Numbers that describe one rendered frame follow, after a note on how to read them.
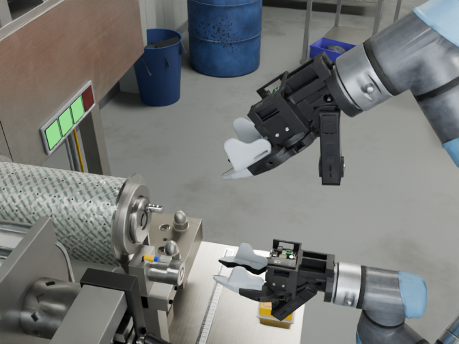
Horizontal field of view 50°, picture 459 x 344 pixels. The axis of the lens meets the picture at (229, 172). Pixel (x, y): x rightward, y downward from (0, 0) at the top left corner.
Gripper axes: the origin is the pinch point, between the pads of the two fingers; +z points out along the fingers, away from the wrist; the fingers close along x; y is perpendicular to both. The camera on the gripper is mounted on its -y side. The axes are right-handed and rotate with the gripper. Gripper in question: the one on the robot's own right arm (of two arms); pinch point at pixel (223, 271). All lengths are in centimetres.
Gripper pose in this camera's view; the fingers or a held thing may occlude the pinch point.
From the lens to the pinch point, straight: 93.8
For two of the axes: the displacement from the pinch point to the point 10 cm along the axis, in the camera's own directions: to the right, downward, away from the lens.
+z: -9.8, -1.3, 1.7
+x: -2.1, 5.8, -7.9
